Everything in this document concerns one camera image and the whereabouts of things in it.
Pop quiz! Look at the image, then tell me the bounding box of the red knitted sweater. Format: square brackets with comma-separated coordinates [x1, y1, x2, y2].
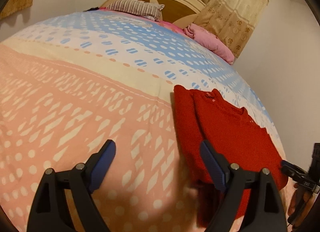
[174, 85, 288, 227]

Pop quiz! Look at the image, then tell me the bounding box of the person's hand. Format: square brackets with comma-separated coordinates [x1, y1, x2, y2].
[287, 183, 317, 229]

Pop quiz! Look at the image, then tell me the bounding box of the pink blue dotted bedsheet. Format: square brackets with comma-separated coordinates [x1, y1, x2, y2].
[1, 11, 285, 231]

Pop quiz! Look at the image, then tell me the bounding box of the pink folded blanket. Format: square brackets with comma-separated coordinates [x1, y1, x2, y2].
[183, 23, 235, 65]

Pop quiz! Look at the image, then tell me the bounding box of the black object beside bed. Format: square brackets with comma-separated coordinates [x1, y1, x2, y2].
[84, 7, 100, 12]

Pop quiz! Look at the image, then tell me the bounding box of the striped pillow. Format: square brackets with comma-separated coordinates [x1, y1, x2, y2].
[106, 0, 165, 21]

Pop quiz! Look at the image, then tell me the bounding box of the cream wooden headboard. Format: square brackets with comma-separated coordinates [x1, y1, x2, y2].
[102, 0, 206, 29]

